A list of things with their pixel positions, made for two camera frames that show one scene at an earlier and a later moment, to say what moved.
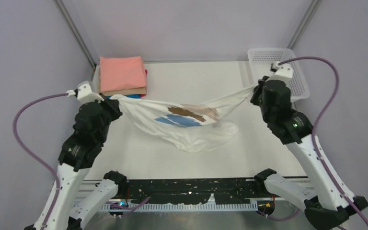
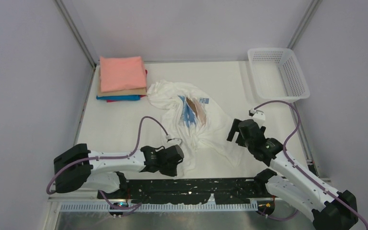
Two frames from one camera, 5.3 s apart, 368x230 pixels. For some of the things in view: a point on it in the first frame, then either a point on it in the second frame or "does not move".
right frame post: x=304 y=23 does not move
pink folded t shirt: x=118 y=73 does not move
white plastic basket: x=260 y=60 does not move
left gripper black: x=113 y=105 → x=172 y=172
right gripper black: x=254 y=98 → x=235 y=128
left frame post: x=77 y=35 does not move
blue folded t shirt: x=129 y=96 does not move
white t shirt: x=183 y=128 → x=198 y=120
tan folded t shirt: x=137 y=90 does not move
